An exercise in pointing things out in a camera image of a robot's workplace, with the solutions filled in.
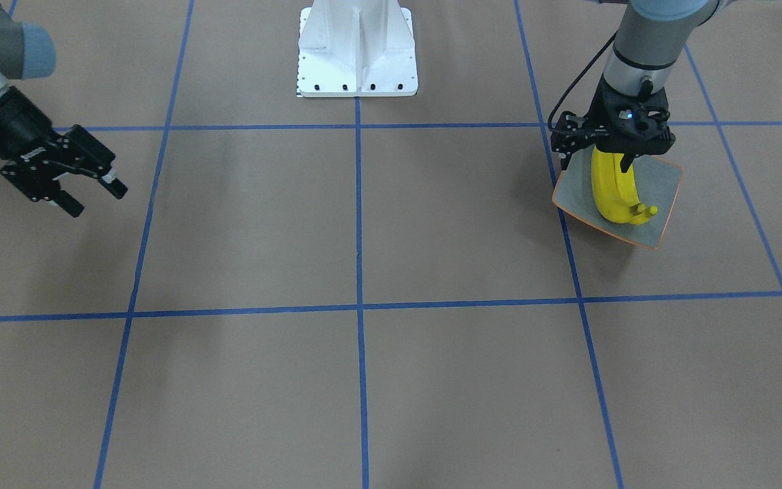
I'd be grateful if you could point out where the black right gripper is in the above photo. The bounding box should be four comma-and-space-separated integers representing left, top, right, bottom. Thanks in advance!
0, 88, 128, 217

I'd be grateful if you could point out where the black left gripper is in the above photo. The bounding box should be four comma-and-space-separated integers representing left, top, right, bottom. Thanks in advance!
551, 78, 676, 173

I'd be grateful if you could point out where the yellow banana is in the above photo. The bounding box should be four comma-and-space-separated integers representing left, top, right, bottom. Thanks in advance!
591, 148, 624, 225
612, 153, 658, 225

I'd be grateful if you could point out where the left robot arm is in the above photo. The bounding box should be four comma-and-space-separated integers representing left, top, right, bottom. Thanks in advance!
549, 1, 724, 171

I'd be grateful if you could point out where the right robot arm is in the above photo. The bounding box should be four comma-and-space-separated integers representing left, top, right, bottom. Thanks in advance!
0, 2, 128, 217

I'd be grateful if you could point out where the grey square plate orange rim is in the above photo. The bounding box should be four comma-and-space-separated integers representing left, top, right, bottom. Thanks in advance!
552, 147, 684, 250

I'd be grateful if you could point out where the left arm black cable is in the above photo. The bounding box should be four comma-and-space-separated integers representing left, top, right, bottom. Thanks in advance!
547, 31, 619, 137

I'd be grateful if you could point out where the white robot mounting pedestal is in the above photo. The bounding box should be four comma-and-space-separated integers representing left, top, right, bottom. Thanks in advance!
296, 1, 419, 97

